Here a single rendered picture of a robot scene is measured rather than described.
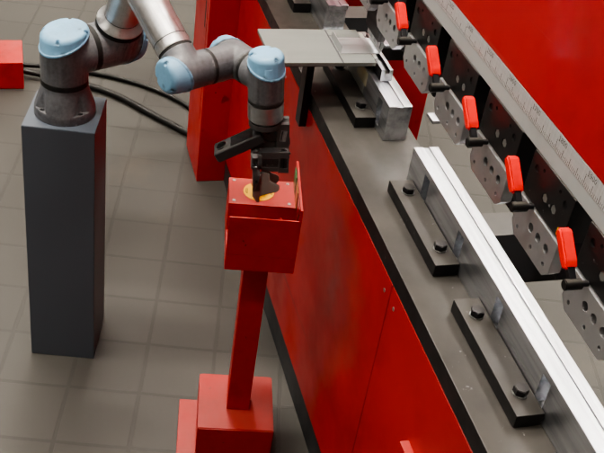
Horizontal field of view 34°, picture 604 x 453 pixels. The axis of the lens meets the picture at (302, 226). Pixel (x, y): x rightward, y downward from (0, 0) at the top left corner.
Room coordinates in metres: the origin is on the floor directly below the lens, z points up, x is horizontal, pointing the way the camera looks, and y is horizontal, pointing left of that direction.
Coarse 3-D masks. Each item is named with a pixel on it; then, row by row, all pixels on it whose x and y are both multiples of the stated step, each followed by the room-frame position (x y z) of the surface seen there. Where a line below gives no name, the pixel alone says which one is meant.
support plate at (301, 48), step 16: (272, 32) 2.28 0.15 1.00; (288, 32) 2.29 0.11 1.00; (304, 32) 2.31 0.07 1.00; (320, 32) 2.32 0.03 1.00; (336, 32) 2.34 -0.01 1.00; (352, 32) 2.36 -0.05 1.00; (288, 48) 2.21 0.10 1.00; (304, 48) 2.22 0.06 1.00; (320, 48) 2.24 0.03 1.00; (336, 48) 2.25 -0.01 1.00; (288, 64) 2.13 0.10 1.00; (304, 64) 2.15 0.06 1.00; (320, 64) 2.16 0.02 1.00; (336, 64) 2.17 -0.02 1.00; (352, 64) 2.19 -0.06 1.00; (368, 64) 2.20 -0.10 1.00
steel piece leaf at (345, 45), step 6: (336, 36) 2.27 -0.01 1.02; (336, 42) 2.26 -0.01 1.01; (342, 42) 2.28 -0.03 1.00; (348, 42) 2.29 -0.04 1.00; (354, 42) 2.30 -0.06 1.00; (360, 42) 2.30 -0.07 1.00; (366, 42) 2.31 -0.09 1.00; (342, 48) 2.25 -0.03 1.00; (348, 48) 2.26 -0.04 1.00; (354, 48) 2.26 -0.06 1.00; (360, 48) 2.27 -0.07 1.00; (366, 48) 2.28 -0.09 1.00; (372, 48) 2.28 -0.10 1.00
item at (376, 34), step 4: (368, 12) 2.34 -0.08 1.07; (372, 12) 2.31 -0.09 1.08; (368, 16) 2.33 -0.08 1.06; (372, 16) 2.30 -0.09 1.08; (376, 16) 2.28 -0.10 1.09; (368, 20) 2.33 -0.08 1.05; (372, 20) 2.30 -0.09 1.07; (376, 20) 2.28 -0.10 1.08; (368, 24) 2.32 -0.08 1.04; (372, 24) 2.30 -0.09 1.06; (376, 24) 2.27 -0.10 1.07; (368, 28) 2.34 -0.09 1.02; (372, 28) 2.29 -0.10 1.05; (376, 28) 2.27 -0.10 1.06; (372, 32) 2.29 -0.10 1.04; (376, 32) 2.26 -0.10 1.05; (380, 32) 2.25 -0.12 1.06; (372, 36) 2.31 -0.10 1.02; (376, 36) 2.26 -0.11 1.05; (380, 36) 2.25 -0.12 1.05; (376, 40) 2.28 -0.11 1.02; (380, 40) 2.25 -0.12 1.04; (384, 40) 2.25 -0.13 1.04; (376, 44) 2.27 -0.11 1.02; (380, 44) 2.25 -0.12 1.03
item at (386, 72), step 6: (366, 36) 2.37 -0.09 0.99; (378, 54) 2.26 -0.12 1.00; (378, 60) 2.22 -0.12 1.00; (384, 60) 2.23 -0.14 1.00; (378, 66) 2.20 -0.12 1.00; (384, 66) 2.22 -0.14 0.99; (390, 66) 2.20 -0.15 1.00; (378, 72) 2.19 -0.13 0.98; (384, 72) 2.18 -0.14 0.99; (390, 72) 2.18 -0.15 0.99; (378, 78) 2.18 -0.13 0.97; (384, 78) 2.18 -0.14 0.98; (390, 78) 2.18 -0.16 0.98
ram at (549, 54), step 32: (480, 0) 1.74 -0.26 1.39; (512, 0) 1.63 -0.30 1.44; (544, 0) 1.54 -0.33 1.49; (576, 0) 1.45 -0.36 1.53; (448, 32) 1.83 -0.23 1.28; (480, 32) 1.71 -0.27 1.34; (512, 32) 1.60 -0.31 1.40; (544, 32) 1.51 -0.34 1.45; (576, 32) 1.43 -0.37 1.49; (480, 64) 1.68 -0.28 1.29; (512, 64) 1.58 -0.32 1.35; (544, 64) 1.49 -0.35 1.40; (576, 64) 1.40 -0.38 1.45; (544, 96) 1.46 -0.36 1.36; (576, 96) 1.38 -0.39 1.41; (576, 128) 1.35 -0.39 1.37; (576, 192) 1.30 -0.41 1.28
